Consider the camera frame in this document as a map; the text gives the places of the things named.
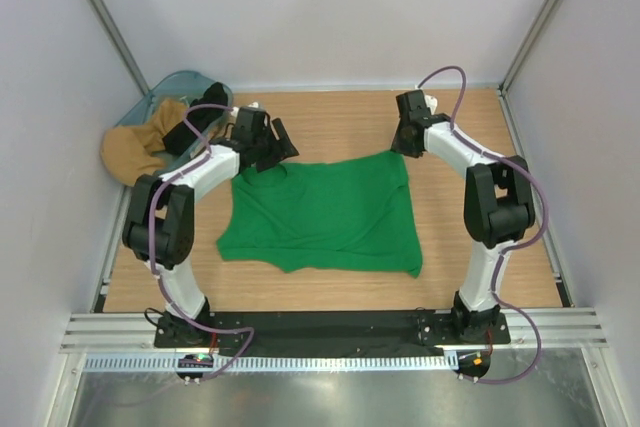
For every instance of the black tank top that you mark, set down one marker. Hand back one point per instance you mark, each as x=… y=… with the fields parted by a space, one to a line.
x=180 y=138

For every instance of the blue plastic basket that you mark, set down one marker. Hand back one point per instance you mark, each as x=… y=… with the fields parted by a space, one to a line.
x=183 y=86

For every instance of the green tank top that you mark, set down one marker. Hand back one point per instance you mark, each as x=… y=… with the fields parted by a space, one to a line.
x=353 y=215

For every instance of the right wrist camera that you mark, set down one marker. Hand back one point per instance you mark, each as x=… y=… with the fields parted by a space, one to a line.
x=431 y=102

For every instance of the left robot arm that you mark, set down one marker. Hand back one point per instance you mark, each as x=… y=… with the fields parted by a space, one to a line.
x=160 y=223

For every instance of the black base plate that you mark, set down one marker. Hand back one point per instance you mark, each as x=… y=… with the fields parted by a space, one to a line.
x=327 y=334

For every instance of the tan tank top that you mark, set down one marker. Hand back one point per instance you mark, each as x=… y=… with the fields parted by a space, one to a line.
x=129 y=151

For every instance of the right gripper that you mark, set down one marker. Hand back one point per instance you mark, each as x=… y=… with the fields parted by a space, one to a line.
x=399 y=147

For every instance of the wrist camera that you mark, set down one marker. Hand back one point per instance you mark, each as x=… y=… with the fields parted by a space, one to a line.
x=431 y=102
x=250 y=106

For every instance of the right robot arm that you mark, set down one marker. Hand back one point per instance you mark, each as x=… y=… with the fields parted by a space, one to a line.
x=497 y=208

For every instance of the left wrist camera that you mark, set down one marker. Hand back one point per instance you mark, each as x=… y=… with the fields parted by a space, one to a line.
x=250 y=106

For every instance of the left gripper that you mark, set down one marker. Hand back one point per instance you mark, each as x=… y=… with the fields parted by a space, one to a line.
x=283 y=144

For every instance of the white slotted cable duct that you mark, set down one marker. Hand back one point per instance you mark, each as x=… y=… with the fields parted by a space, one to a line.
x=184 y=363

